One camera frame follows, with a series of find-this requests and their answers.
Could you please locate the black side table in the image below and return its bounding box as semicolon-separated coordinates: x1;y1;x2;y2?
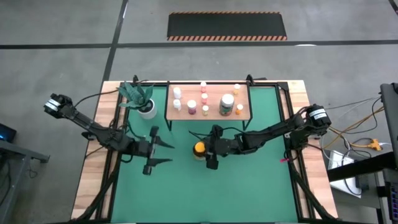
326;151;398;183

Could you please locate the black keypad device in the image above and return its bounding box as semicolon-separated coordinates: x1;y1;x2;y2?
384;169;398;224

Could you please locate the grey monitor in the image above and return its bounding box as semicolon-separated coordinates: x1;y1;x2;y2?
379;82;398;152

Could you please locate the wooden shelf with black legs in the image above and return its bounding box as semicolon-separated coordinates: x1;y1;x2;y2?
164;81;253;132

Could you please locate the orange floor cable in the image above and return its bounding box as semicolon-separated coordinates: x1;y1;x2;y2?
326;105;386;149

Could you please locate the black metal table frame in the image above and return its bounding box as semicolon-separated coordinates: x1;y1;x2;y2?
70;74;340;224

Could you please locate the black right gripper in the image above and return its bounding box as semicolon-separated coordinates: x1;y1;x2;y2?
195;124;246;170

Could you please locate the yellow power splitter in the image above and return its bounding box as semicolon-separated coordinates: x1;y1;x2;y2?
351;138;382;152

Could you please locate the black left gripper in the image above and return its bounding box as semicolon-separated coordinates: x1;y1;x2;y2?
133;126;175;175

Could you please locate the green labelled jar white lid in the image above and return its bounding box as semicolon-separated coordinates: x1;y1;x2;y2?
219;93;236;117

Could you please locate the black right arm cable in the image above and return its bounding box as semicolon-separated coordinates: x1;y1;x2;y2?
188;125;244;141

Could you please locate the dark device with blue light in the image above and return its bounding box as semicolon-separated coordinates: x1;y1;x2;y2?
0;123;17;143

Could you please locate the white box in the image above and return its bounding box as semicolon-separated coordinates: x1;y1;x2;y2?
323;149;363;198

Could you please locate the green table mat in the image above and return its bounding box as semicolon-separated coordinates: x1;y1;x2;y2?
110;85;299;223

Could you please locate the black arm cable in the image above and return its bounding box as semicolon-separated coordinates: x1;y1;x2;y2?
73;89;126;108
188;125;244;141

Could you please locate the snake plant in white pot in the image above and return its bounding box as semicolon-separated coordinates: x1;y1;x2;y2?
116;81;158;121

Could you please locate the grey desk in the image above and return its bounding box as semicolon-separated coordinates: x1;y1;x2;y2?
0;139;50;218

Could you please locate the black hazard-striped floor mat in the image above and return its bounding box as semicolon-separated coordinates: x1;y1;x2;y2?
167;11;287;42

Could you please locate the dark bottle orange cap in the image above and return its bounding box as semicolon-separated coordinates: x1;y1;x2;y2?
192;140;208;162

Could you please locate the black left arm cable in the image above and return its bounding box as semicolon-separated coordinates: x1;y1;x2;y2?
73;89;126;108

